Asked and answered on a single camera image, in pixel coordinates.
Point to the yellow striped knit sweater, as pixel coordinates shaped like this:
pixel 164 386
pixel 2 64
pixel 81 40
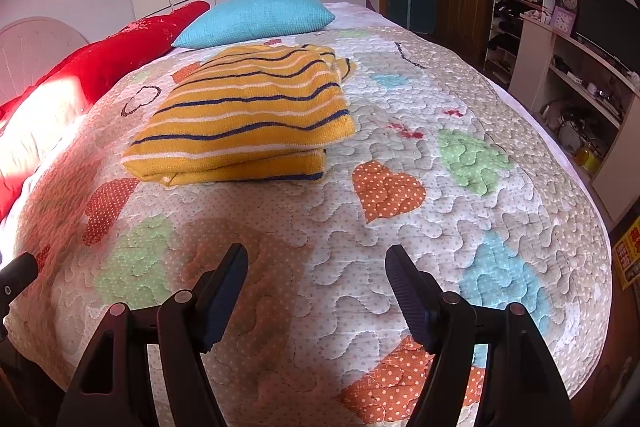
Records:
pixel 250 113

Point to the red pillow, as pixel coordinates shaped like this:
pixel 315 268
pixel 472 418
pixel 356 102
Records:
pixel 35 121

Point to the yellow sign board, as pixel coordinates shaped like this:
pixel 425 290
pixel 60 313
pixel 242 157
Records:
pixel 626 253

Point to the white round headboard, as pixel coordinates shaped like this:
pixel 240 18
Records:
pixel 31 47

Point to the patchwork heart quilt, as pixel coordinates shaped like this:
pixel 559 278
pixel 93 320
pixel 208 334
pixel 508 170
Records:
pixel 440 163

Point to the white shelf unit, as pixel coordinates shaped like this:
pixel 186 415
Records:
pixel 551 68

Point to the blue knit pillow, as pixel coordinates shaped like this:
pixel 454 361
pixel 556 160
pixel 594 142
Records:
pixel 241 20

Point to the shoe rack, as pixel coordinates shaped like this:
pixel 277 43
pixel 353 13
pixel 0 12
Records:
pixel 504 38

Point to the pink alarm clock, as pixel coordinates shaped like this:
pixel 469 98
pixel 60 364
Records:
pixel 562 20

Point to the black television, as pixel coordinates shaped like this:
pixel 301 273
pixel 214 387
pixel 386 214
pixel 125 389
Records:
pixel 613 26

